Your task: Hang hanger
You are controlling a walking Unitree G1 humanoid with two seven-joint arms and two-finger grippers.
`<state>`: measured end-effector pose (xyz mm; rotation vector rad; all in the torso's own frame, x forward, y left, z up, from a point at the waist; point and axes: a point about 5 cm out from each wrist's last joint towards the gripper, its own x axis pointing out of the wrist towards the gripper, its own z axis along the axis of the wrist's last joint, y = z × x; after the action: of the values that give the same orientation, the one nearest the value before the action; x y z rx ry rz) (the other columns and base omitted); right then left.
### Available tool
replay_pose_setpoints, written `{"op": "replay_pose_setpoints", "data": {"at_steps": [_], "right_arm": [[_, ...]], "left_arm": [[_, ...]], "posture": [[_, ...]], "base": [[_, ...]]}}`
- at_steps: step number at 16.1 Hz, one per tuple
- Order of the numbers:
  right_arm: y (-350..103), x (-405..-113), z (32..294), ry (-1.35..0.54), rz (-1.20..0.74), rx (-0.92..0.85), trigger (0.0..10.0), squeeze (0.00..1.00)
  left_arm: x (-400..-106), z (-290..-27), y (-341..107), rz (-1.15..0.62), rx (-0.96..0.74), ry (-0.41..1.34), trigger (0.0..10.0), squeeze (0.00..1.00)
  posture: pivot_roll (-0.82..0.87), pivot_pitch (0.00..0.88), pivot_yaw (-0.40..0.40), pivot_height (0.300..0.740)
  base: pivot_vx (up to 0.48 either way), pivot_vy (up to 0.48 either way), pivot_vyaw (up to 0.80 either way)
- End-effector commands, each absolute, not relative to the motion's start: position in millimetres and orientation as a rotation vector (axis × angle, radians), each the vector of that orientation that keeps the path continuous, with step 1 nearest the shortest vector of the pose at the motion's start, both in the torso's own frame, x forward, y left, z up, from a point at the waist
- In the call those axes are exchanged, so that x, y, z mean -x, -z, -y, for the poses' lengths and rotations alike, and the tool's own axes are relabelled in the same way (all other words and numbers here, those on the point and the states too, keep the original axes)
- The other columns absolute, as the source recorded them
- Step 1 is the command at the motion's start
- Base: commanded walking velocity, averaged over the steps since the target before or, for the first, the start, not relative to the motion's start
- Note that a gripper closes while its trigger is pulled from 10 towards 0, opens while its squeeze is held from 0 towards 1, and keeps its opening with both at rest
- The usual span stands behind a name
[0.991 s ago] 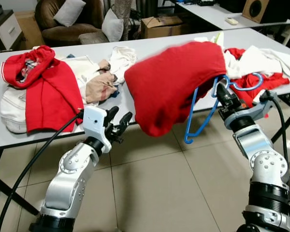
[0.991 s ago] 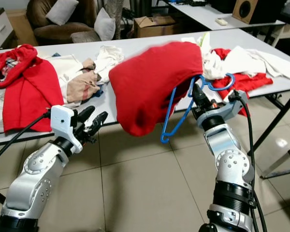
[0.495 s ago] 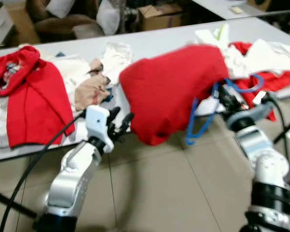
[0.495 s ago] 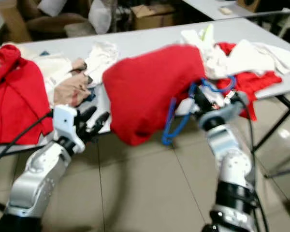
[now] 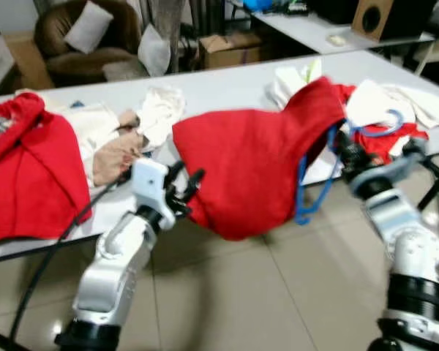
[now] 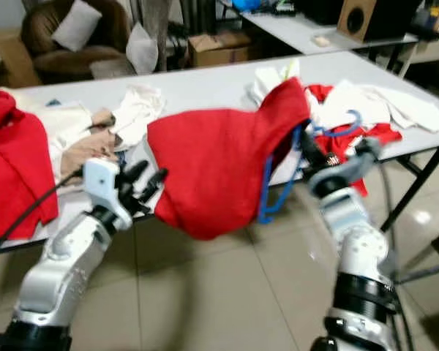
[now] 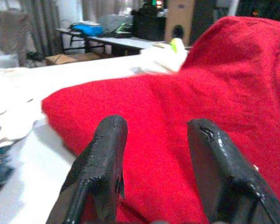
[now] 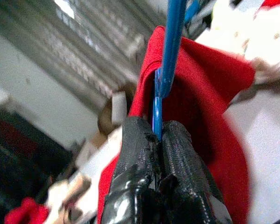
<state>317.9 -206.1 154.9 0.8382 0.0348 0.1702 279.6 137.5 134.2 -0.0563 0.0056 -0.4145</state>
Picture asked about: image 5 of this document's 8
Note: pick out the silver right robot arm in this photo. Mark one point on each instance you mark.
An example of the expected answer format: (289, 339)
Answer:
(410, 248)

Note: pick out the grey square pillow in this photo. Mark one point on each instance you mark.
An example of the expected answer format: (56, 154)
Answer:
(88, 28)

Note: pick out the red knitted garment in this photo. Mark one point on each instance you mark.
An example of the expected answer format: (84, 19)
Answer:
(36, 175)
(256, 161)

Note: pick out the wooden speaker box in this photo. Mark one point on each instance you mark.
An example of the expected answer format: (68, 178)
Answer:
(373, 18)

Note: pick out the brown armchair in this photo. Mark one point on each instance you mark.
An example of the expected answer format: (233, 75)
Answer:
(95, 66)

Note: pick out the blue round object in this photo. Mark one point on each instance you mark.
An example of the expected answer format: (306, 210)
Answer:
(257, 4)

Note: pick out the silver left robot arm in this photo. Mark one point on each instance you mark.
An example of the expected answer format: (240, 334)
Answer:
(110, 278)

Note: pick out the white garment green tag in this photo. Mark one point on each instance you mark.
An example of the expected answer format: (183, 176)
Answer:
(285, 80)

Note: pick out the white long sleeve shirt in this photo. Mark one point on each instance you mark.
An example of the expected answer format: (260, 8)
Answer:
(417, 102)

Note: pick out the white knitted garment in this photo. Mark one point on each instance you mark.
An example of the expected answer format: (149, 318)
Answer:
(161, 110)

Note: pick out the red thin shirt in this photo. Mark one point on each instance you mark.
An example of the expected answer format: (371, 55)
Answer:
(384, 146)

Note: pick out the light folding table black legs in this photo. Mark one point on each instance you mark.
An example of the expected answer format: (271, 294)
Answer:
(227, 88)

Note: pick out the large cardboard box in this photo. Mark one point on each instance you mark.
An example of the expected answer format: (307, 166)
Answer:
(33, 66)

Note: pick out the white remote control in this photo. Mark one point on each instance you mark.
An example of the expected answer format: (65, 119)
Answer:
(337, 40)

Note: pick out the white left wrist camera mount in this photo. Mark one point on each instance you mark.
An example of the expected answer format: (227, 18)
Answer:
(148, 183)

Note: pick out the white office table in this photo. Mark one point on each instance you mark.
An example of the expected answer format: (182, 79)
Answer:
(307, 33)

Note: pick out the tan beige garment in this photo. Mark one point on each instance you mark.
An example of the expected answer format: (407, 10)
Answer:
(117, 157)

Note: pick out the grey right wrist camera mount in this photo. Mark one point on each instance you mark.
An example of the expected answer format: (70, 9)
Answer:
(395, 170)

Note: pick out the blue clothes hanger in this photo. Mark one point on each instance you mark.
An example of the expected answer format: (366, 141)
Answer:
(399, 122)

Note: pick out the small cardboard box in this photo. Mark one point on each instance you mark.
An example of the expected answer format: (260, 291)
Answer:
(230, 51)

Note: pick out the pale small pillow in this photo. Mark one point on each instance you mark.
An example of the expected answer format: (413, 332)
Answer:
(155, 51)

